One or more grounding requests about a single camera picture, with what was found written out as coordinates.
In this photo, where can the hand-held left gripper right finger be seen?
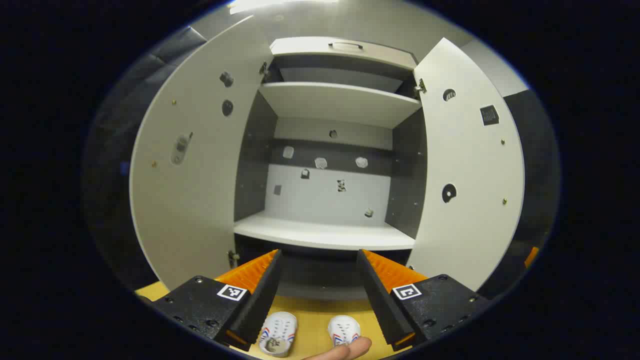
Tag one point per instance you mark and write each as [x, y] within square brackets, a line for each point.
[380, 300]

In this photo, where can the white grey shoe cabinet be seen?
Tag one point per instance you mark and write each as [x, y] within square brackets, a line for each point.
[325, 235]

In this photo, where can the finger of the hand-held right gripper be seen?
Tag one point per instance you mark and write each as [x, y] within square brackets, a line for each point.
[531, 257]

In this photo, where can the white striped shoe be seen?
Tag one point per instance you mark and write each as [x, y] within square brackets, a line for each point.
[344, 327]
[280, 322]

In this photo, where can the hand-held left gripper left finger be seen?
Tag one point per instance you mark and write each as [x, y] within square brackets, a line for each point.
[260, 300]

